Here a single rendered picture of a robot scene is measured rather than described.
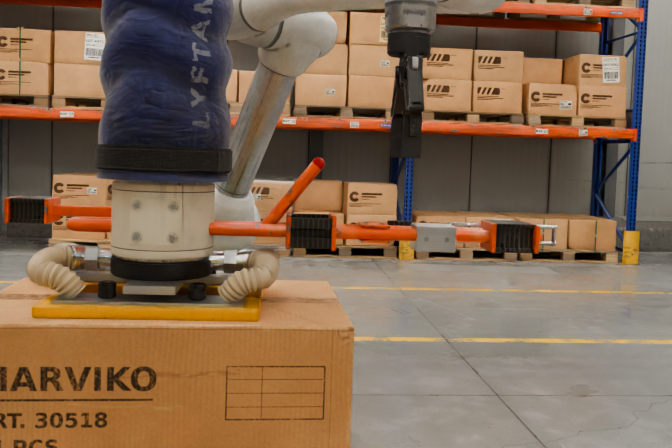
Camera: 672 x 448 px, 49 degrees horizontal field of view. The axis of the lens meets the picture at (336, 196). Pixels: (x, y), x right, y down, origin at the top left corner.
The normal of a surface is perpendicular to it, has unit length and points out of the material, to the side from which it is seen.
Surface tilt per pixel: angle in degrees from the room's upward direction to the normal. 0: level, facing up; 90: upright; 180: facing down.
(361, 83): 88
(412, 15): 89
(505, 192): 90
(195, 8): 102
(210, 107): 75
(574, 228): 89
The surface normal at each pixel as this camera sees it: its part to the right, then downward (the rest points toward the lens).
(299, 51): 0.45, 0.66
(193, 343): 0.11, 0.06
